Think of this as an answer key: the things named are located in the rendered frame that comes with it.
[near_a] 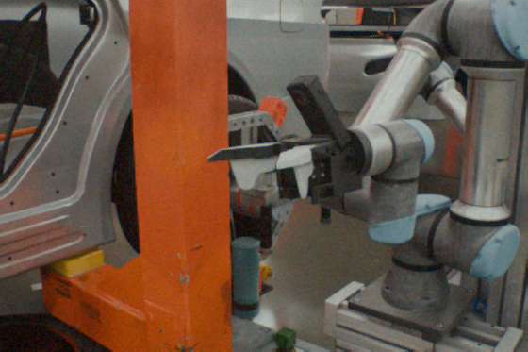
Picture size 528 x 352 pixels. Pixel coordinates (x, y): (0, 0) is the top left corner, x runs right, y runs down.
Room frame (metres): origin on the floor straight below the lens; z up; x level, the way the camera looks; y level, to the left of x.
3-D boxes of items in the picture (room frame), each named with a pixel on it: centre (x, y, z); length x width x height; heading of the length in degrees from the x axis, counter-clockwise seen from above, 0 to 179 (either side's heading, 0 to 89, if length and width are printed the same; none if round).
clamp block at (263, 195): (1.54, 0.02, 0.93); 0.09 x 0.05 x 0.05; 52
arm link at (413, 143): (0.83, -0.21, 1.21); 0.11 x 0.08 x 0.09; 127
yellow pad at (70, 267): (1.56, 0.60, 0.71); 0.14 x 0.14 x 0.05; 52
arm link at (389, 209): (0.84, -0.19, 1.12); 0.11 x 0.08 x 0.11; 37
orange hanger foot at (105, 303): (1.45, 0.46, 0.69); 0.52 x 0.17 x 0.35; 52
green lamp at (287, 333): (1.21, -0.05, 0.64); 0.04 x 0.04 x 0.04; 52
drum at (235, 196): (1.75, 0.02, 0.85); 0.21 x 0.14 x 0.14; 52
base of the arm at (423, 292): (1.09, -0.34, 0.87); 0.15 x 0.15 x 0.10
